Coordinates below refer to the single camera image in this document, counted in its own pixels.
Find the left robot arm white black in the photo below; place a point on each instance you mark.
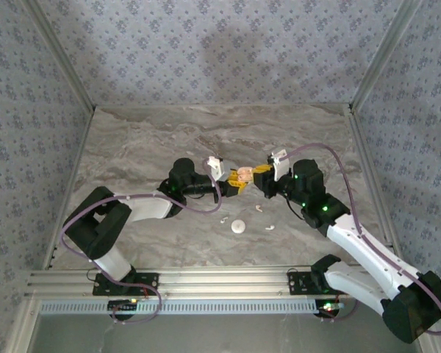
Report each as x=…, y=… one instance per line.
x=147, y=207

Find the aluminium extrusion rail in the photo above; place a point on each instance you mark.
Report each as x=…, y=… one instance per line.
x=220, y=283

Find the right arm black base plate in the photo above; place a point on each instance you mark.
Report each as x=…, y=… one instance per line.
x=297, y=284

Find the aluminium side rail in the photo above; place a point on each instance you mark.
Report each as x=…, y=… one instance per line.
x=80, y=154
x=364, y=147

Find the aluminium frame leg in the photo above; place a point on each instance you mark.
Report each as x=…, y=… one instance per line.
x=22, y=331

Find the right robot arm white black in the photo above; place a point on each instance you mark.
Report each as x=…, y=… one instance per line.
x=364, y=250

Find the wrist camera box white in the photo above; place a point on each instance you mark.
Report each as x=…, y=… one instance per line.
x=280, y=163
x=215, y=167

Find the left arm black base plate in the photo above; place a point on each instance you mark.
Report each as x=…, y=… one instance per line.
x=152, y=284

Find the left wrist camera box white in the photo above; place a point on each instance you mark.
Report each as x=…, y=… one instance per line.
x=215, y=167

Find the aluminium frame upright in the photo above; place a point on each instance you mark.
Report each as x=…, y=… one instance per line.
x=382, y=55
x=64, y=66

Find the white round earbud case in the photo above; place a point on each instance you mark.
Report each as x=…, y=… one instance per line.
x=238, y=226

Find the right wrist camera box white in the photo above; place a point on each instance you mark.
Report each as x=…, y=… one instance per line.
x=280, y=163

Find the pink earbud charging case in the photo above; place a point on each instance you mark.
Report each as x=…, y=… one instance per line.
x=245, y=174

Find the black controller board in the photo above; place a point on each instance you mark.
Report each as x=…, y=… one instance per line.
x=327, y=307
x=123, y=306

